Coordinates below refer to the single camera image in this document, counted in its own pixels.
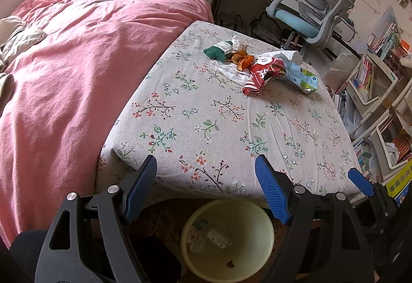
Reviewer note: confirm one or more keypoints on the white crumpled cloth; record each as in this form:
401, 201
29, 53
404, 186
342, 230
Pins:
19, 38

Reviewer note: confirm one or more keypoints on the stack of books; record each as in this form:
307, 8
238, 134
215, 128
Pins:
363, 157

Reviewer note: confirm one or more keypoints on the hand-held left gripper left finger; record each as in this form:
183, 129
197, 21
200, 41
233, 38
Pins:
141, 183

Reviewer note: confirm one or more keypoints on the white bin of books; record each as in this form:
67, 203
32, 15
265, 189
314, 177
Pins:
396, 138

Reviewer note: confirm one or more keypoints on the small green label wrapper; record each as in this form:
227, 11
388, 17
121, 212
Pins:
202, 223

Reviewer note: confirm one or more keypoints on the row of books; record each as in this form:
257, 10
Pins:
365, 74
386, 38

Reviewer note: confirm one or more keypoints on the pale yellow plastic bin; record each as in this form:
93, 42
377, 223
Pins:
251, 238

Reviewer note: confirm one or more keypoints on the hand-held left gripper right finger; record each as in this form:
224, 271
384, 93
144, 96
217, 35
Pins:
273, 186

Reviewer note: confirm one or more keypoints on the translucent plastic bag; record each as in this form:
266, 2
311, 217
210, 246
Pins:
339, 69

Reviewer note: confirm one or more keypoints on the small white tissue ball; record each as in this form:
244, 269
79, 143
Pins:
237, 44

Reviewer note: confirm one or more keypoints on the grey and blue desk chair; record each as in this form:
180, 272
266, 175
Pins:
322, 3

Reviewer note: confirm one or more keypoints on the yellow box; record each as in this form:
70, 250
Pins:
400, 181

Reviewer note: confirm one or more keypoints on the clear plastic wrapper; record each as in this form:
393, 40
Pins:
219, 238

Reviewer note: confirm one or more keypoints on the beige cloth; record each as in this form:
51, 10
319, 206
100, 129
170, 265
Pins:
6, 90

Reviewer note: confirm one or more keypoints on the black bag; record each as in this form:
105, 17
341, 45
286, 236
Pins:
230, 24

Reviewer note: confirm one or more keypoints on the pink blanket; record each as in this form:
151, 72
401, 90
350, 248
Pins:
80, 77

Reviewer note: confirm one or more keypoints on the yellowish orange peel piece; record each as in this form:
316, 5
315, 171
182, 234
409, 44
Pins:
238, 56

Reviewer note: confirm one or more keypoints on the white printed plastic bag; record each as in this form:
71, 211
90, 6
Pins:
231, 72

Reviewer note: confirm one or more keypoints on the red snack packet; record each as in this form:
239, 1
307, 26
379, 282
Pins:
257, 78

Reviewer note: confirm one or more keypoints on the white book rack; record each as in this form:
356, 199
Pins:
394, 85

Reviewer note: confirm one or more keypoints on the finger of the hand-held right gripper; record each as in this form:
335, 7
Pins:
360, 180

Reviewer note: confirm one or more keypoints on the floral tablecloth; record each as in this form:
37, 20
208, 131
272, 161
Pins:
209, 115

